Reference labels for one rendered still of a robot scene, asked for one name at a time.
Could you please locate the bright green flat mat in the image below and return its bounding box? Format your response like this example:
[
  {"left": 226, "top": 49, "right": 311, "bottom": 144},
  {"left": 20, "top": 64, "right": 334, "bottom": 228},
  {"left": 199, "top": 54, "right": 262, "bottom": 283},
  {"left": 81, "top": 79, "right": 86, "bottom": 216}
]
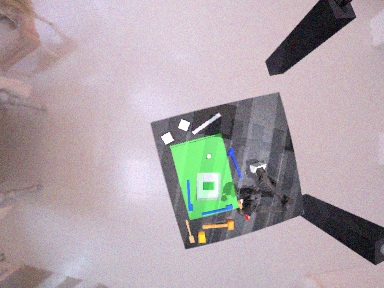
[{"left": 170, "top": 134, "right": 238, "bottom": 220}]

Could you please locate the yellow rectangular block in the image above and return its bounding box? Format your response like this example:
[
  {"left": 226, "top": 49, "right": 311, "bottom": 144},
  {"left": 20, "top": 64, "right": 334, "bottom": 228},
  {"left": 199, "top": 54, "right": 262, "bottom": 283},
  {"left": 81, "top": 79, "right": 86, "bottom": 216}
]
[{"left": 198, "top": 232, "right": 206, "bottom": 243}]

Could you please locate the white flat bar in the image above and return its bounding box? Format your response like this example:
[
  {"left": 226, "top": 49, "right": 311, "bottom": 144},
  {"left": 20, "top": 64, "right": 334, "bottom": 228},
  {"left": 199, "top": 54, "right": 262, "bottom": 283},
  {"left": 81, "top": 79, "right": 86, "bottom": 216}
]
[{"left": 193, "top": 113, "right": 221, "bottom": 134}]

